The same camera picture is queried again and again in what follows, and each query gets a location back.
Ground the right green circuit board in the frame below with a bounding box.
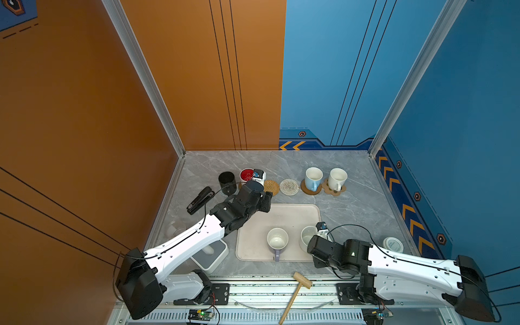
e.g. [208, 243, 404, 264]
[362, 310, 384, 325]

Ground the red inside white mug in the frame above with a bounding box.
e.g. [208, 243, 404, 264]
[239, 168, 254, 184]

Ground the white woven round coaster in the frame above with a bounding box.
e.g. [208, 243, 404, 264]
[279, 179, 299, 196]

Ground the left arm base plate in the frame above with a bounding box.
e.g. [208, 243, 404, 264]
[173, 283, 230, 306]

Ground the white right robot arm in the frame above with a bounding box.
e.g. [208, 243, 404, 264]
[307, 235, 496, 322]

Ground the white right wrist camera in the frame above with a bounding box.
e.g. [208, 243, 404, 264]
[316, 222, 330, 241]

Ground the left green circuit board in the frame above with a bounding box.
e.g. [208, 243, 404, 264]
[187, 309, 216, 324]

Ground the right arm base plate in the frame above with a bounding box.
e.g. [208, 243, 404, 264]
[336, 282, 395, 306]

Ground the beige serving tray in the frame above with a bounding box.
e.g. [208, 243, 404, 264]
[236, 204, 322, 263]

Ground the aluminium front rail frame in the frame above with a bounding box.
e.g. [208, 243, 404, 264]
[108, 276, 464, 324]

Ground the light blue mug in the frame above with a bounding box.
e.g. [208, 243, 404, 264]
[304, 167, 323, 191]

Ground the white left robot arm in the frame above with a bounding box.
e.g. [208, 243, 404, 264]
[115, 180, 273, 320]

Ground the aluminium corner post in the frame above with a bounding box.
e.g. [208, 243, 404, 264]
[102, 0, 186, 158]
[368, 0, 467, 158]

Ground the large white mug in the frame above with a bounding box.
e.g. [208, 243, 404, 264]
[299, 226, 318, 253]

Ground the aluminium corner post right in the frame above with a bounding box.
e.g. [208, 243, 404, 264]
[368, 0, 467, 158]

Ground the clear glass cup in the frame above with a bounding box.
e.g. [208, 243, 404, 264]
[164, 221, 187, 241]

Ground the black mug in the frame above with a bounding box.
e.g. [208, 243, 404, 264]
[218, 171, 238, 196]

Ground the aluminium corner post left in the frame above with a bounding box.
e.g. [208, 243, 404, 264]
[102, 0, 186, 158]

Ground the paw print cork coaster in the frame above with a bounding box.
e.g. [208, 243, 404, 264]
[321, 179, 346, 197]

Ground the black stapler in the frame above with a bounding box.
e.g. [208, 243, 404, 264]
[186, 186, 215, 215]

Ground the wooden mallet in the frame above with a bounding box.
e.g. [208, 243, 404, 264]
[278, 272, 313, 325]

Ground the tan woven rattan coaster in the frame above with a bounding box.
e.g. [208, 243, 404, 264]
[264, 180, 280, 196]

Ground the round dark cork coaster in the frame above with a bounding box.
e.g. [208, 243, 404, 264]
[300, 180, 322, 196]

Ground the green circuit board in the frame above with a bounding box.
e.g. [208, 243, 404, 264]
[362, 310, 384, 325]
[187, 309, 216, 324]

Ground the white mug purple handle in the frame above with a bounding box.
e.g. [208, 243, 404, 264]
[266, 227, 289, 262]

